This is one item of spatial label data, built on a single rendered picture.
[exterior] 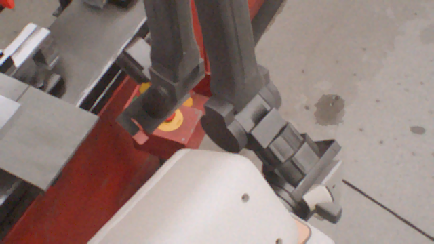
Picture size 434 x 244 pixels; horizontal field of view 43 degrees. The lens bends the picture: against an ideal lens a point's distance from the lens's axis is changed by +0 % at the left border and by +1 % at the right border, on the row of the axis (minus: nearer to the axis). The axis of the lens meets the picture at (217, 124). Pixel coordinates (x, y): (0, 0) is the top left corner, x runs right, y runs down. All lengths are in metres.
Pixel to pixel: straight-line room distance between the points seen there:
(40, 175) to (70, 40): 0.46
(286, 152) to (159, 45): 0.24
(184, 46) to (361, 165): 1.51
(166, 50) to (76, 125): 0.39
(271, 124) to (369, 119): 1.57
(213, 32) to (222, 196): 0.21
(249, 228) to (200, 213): 0.06
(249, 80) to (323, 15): 1.93
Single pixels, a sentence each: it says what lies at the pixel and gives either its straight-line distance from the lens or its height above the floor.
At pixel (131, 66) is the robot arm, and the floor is 1.20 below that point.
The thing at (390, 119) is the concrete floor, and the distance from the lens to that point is 2.36.
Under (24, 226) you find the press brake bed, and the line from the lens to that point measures 1.36.
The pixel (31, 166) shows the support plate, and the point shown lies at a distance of 1.11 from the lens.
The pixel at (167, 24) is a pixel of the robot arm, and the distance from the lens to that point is 0.75.
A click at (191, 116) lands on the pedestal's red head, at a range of 1.36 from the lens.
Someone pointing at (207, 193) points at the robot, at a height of 1.39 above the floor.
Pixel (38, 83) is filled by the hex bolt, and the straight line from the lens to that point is 1.32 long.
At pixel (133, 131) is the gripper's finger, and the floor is 1.06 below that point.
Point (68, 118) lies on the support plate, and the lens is 1.14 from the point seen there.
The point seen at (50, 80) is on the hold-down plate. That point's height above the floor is 0.91.
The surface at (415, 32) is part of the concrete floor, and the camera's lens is 2.67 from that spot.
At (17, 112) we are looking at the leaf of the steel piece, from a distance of 1.17.
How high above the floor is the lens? 1.92
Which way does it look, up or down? 58 degrees down
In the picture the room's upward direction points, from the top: 4 degrees counter-clockwise
